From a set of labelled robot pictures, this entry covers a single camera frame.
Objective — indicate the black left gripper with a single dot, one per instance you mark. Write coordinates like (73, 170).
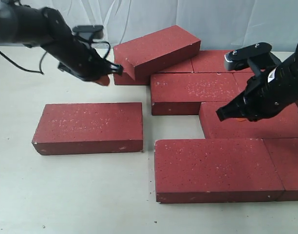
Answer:
(76, 57)

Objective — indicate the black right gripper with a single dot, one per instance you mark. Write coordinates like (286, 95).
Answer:
(267, 93)

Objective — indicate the red brick second row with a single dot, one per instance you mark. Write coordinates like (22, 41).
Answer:
(183, 93)
(241, 80)

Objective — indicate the red brick angled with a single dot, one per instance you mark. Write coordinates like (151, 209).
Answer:
(146, 55)

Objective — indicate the red brick placed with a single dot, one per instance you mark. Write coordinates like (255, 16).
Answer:
(89, 128)

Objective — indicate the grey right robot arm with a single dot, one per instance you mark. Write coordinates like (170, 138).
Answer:
(272, 88)

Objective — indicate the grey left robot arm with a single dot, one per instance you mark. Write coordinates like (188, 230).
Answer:
(25, 25)

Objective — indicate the red brick middle right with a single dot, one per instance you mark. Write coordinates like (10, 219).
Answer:
(284, 125)

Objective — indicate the red brick front left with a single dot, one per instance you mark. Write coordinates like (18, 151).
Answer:
(214, 171)

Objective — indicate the red brick front right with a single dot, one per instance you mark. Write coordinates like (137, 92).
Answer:
(284, 154)

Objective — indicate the red brick back right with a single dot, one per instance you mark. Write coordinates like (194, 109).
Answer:
(212, 61)

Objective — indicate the white backdrop curtain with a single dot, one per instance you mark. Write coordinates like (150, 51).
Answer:
(220, 24)

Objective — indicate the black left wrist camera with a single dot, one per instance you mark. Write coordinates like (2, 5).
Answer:
(88, 32)

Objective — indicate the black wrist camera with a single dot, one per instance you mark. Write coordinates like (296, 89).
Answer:
(88, 32)
(257, 57)

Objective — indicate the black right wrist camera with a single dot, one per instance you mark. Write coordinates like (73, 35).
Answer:
(257, 57)

